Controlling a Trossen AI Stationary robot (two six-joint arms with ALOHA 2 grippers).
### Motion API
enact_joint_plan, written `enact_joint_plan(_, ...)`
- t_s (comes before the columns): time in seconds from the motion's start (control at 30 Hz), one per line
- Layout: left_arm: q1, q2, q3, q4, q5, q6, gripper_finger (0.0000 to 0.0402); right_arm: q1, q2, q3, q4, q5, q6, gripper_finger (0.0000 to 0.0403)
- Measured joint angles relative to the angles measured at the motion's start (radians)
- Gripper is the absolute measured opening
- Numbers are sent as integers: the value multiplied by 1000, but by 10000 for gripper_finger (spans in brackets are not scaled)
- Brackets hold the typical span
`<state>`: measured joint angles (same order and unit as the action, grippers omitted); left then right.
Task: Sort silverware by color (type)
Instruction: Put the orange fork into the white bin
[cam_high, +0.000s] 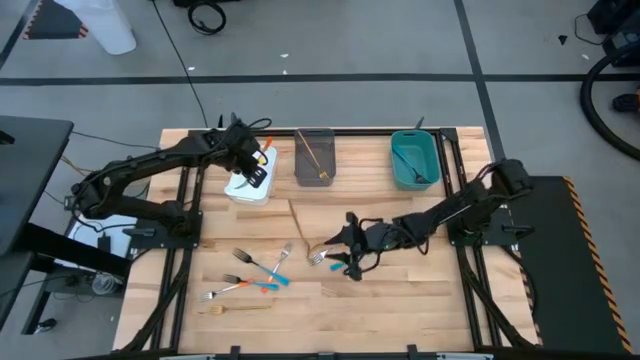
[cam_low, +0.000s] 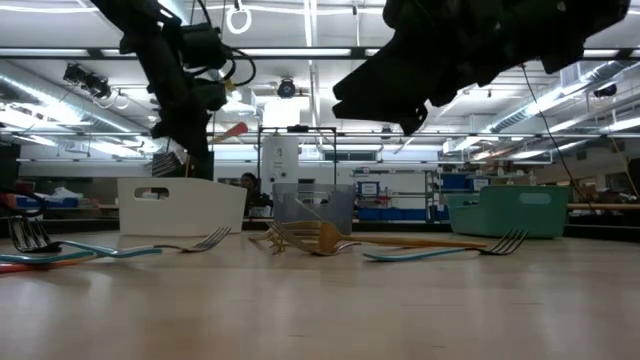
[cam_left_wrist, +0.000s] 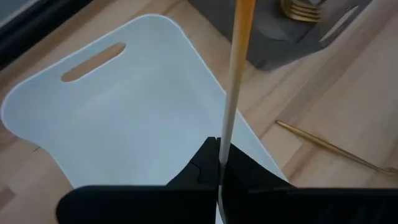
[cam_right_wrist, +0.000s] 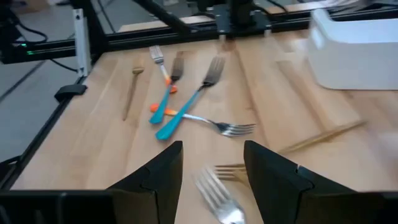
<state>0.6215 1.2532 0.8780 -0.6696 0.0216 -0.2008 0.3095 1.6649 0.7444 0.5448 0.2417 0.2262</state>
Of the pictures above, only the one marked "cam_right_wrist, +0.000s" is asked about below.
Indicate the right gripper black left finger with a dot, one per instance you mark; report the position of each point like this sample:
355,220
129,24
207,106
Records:
161,193

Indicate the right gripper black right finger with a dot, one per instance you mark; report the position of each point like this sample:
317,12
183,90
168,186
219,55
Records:
273,193

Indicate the black table clamp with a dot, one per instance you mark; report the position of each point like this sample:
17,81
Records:
70,91

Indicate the white plastic bin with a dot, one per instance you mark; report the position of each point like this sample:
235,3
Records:
354,56

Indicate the silver metal bracket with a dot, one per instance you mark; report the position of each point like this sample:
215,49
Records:
81,43

